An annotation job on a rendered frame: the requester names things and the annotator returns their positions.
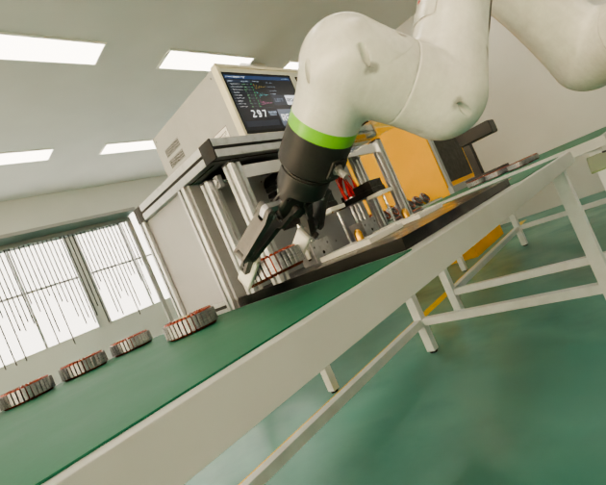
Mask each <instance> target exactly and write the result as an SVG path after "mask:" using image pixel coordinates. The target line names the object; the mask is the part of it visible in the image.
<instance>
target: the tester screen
mask: <svg viewBox="0 0 606 485"><path fill-rule="evenodd" d="M223 76H224V78H225V80H226V82H227V85H228V87H229V89H230V92H231V93H232V95H233V98H234V100H235V102H236V104H237V107H238V109H239V111H240V115H241V117H242V119H243V122H244V124H245V126H246V129H247V131H255V130H266V129H278V128H286V126H284V124H283V122H282V119H281V117H280V116H279V114H278V111H277V109H291V106H292V105H275V104H274V102H273V99H272V97H271V95H295V92H294V90H293V87H292V85H291V83H290V79H289V78H282V77H263V76H244V75H225V74H223ZM264 109H266V111H267V113H268V115H269V117H262V118H253V117H252V114H251V113H250V111H249V110H264ZM272 119H279V121H280V124H281V125H271V126H259V127H247V124H246V122H245V121H256V120H272Z"/></svg>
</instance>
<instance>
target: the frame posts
mask: <svg viewBox="0 0 606 485"><path fill-rule="evenodd" d="M371 143H375V145H376V147H377V150H378V152H377V153H373V155H374V157H375V159H376V161H377V164H378V166H379V167H380V169H381V172H382V174H383V176H384V179H385V181H386V183H387V185H388V188H389V187H391V188H392V191H391V196H392V198H393V200H394V202H395V205H396V207H397V209H398V211H399V214H400V215H401V210H402V209H404V208H405V209H407V210H408V212H409V214H410V215H412V214H413V211H412V209H411V207H410V205H409V202H408V200H407V198H406V196H405V193H404V191H403V190H402V188H401V185H400V183H399V181H398V179H397V176H396V174H395V172H394V170H393V167H392V165H391V162H390V159H389V157H388V155H387V152H386V150H385V148H384V146H383V143H382V142H381V140H380V139H375V140H373V141H371V142H369V143H368V144H371ZM347 160H348V162H349V163H350V166H351V168H352V170H353V172H354V175H355V177H356V179H357V181H358V184H359V186H360V185H362V184H363V183H364V182H366V181H368V180H369V179H368V176H367V174H366V171H365V168H364V166H363V164H362V161H361V159H358V160H355V158H349V159H347ZM222 168H223V171H224V173H225V175H226V178H227V180H228V182H229V184H230V187H231V189H232V191H233V194H234V196H235V198H236V200H237V202H238V204H239V207H240V210H241V212H242V215H243V217H244V219H245V222H246V224H247V226H248V225H249V223H250V221H251V219H252V218H253V216H254V215H255V212H256V209H257V205H258V202H257V200H256V197H255V195H254V193H253V191H252V189H251V187H250V185H249V182H248V180H247V178H246V175H245V173H244V171H243V168H242V166H241V164H240V160H234V161H229V162H227V163H226V164H225V165H224V166H222ZM200 187H201V189H202V192H203V193H204V195H205V198H206V200H207V202H208V204H209V207H210V209H211V211H212V214H213V216H214V218H215V222H216V224H217V227H218V229H219V231H220V234H221V236H222V238H223V240H224V242H225V244H226V246H227V249H228V251H229V253H230V256H231V258H232V260H233V263H234V265H235V267H236V269H237V272H238V273H240V263H241V260H240V259H239V258H238V257H237V256H236V255H235V254H234V250H235V248H236V246H237V245H238V243H239V241H240V239H241V236H240V232H239V230H238V228H237V225H236V224H235V222H234V219H233V217H232V215H231V212H230V210H229V208H228V206H227V203H226V201H225V199H224V196H223V194H222V192H221V189H219V190H218V189H217V187H216V185H215V184H214V179H210V180H206V181H204V182H203V183H202V184H201V185H200ZM366 203H367V205H368V208H369V209H370V211H371V213H372V216H374V217H375V219H376V222H377V224H378V226H379V228H380V229H381V228H383V227H385V226H387V225H389V223H388V221H387V218H386V216H385V214H384V212H383V209H382V207H381V205H380V202H379V200H378V198H377V197H375V198H372V199H370V200H367V199H366ZM401 217H402V218H403V216H402V215H401ZM277 250H278V248H277V246H276V244H275V241H274V240H272V241H271V243H270V244H269V245H268V246H267V248H266V249H265V250H264V252H263V253H262V254H261V257H262V258H264V257H265V256H268V257H269V254H270V253H272V254H273V252H274V251H277ZM288 279H290V276H289V273H288V271H285V272H283V273H281V274H279V275H278V274H277V276H275V277H274V276H273V278H271V282H272V284H273V286H274V285H276V284H279V283H282V282H284V281H285V280H288ZM244 288H245V287H244ZM261 289H263V285H262V284H260V285H258V286H256V287H254V288H251V289H250V290H247V289H246V288H245V291H246V293H247V295H249V294H252V293H255V292H257V291H258V290H261Z"/></svg>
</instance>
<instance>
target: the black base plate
mask: <svg viewBox="0 0 606 485"><path fill-rule="evenodd" d="M510 186H511V185H510V183H509V180H508V179H505V180H502V181H500V182H497V183H495V184H493V185H490V186H488V187H485V188H484V189H481V190H479V191H475V192H472V193H470V194H468V195H465V196H463V197H460V198H458V199H455V200H453V201H450V202H448V203H445V204H443V205H442V207H441V208H439V209H438V210H436V211H434V212H432V213H430V214H428V215H426V216H424V217H421V218H419V219H417V220H414V221H412V222H409V223H406V224H404V225H403V227H402V228H400V229H398V230H396V231H394V232H393V233H391V234H389V235H387V236H386V237H384V238H382V239H380V240H378V241H376V242H373V243H371V244H369V245H366V246H364V247H361V248H358V249H356V250H353V251H351V252H348V253H345V254H343V255H341V256H339V257H336V258H333V259H331V260H328V261H326V262H323V263H321V262H320V263H318V264H315V265H312V266H310V267H307V268H305V267H304V268H300V269H298V270H296V271H294V272H292V273H290V274H289V276H290V279H288V280H285V281H284V282H282V283H279V284H276V285H274V286H273V284H272V283H270V284H268V285H265V286H263V289H261V290H258V291H257V292H255V293H252V294H249V295H245V296H243V297H242V298H241V300H242V302H243V304H244V306H245V305H248V304H251V303H254V302H257V301H259V300H262V299H265V298H268V297H271V296H274V295H277V294H281V293H284V292H287V291H289V290H292V289H295V288H298V287H301V286H304V285H307V284H310V283H313V282H315V281H318V280H320V279H323V278H326V277H329V276H332V275H335V274H338V273H341V272H344V271H347V270H350V269H353V268H356V267H359V266H362V265H365V264H368V263H371V262H374V261H377V260H380V259H383V258H385V257H388V256H391V255H393V254H396V253H399V252H402V251H405V250H407V249H409V248H411V247H412V246H414V245H415V244H417V243H419V242H421V241H422V240H424V239H426V238H427V237H429V236H431V235H432V234H434V233H435V232H437V231H439V230H440V229H442V228H443V227H444V226H446V225H447V224H449V223H451V222H452V221H454V220H455V219H457V218H459V217H461V216H462V215H464V214H466V213H467V212H469V211H471V210H472V209H474V208H475V207H477V206H479V205H480V204H482V203H483V202H485V201H487V200H488V199H490V198H491V197H493V196H495V195H496V194H498V193H500V192H501V191H503V190H505V189H507V188H508V187H510Z"/></svg>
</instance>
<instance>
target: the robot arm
mask: <svg viewBox="0 0 606 485"><path fill-rule="evenodd" d="M491 16H492V17H494V18H495V19H496V20H497V21H498V22H499V23H501V24H502V25H503V26H504V27H505V28H506V29H507V30H508V31H510V32H511V33H512V34H513V35H514V36H515V37H516V38H517V39H518V40H519V41H520V42H521V43H522V44H523V45H524V46H525V47H526V48H527V49H528V50H529V51H530V52H531V53H532V54H533V55H534V56H535V57H536V58H537V59H538V60H539V61H540V62H541V63H542V65H543V66H544V67H545V68H546V69H547V70H548V71H549V72H550V74H551V75H552V76H553V77H554V78H555V80H556V81H557V82H558V83H559V84H560V85H561V86H563V87H564V88H566V89H570V90H574V91H589V90H595V89H600V88H603V87H605V86H606V2H605V3H603V4H601V5H593V4H591V3H590V2H588V1H587V0H417V8H416V14H415V19H414V24H413V29H414V30H413V29H412V31H413V35H412V36H411V37H410V36H408V35H405V34H403V33H400V32H398V31H396V30H394V29H392V28H390V27H388V26H386V25H383V24H381V23H379V22H377V21H375V20H373V19H371V18H369V17H367V16H365V15H363V14H360V13H353V12H342V13H334V14H331V15H329V16H327V17H325V18H323V19H322V20H320V21H319V22H318V23H317V24H316V25H315V26H314V27H313V28H312V29H311V31H310V32H309V33H308V35H307V36H306V37H305V39H304V41H303V43H302V46H301V49H300V53H299V59H298V74H297V83H296V89H295V95H294V98H293V102H292V106H291V109H290V115H289V119H288V122H287V125H286V129H285V132H284V136H283V138H282V141H281V145H280V148H279V151H278V158H279V161H280V162H281V166H280V169H279V172H278V175H277V186H278V193H277V195H276V196H275V198H274V199H273V202H270V203H267V204H266V203H265V202H264V201H263V200H262V201H260V202H259V203H258V205H257V209H256V212H255V215H254V216H253V218H252V219H251V221H250V223H249V225H248V226H247V228H246V230H245V232H244V233H243V235H242V237H241V239H240V241H239V243H238V245H237V246H236V248H235V250H234V254H235V255H236V256H237V257H238V258H239V259H240V260H241V263H240V273H239V276H238V279H239V280H240V282H241V283H242V285H243V286H244V287H245V288H246V289H247V290H250V289H251V288H252V285H253V282H254V279H255V276H256V273H257V270H258V267H259V265H260V262H261V260H260V259H259V257H260V255H261V254H262V253H263V252H264V250H265V249H266V248H267V246H268V245H269V244H270V243H271V241H272V240H273V239H274V237H275V236H276V235H277V234H278V232H279V231H280V230H281V229H285V228H286V227H287V226H288V225H289V223H290V222H291V221H292V220H294V219H295V218H300V222H301V225H302V228H304V229H302V228H301V227H299V228H298V229H297V231H296V234H295V237H294V239H293V242H292V243H294V244H295V245H297V244H298V245H299V247H300V249H301V251H302V253H303V255H305V252H306V250H307V247H308V245H309V243H310V240H311V238H312V237H313V238H314V239H316V238H317V237H318V235H319V234H318V233H317V231H316V230H317V229H318V230H321V229H322V228H323V227H324V221H325V216H326V209H327V202H328V199H329V196H330V194H331V192H332V191H331V190H330V189H329V188H328V187H329V185H330V182H332V181H335V180H336V179H338V178H339V177H341V178H342V179H343V180H345V179H346V178H347V177H348V175H349V174H348V173H347V172H346V171H344V168H345V165H346V163H347V157H348V155H349V153H350V150H351V148H352V146H353V143H354V141H355V139H356V137H357V135H358V133H359V130H360V128H361V126H362V124H363V123H364V122H366V121H369V120H372V121H376V122H380V123H384V124H387V125H390V126H392V127H395V128H398V129H401V130H404V131H406V132H409V133H411V134H414V135H417V136H419V137H421V138H424V139H427V140H450V139H453V138H456V137H458V136H460V135H462V134H463V133H465V132H466V131H467V130H469V129H470V128H471V127H472V126H473V125H474V124H475V123H476V122H477V121H478V119H479V118H480V117H481V115H482V113H483V112H484V110H485V108H486V105H487V102H488V98H489V64H488V59H489V43H488V41H489V31H490V27H491ZM276 213H277V215H278V216H279V217H280V218H281V219H282V220H283V221H282V222H281V221H280V220H279V219H278V218H277V217H276V216H275V214H276Z"/></svg>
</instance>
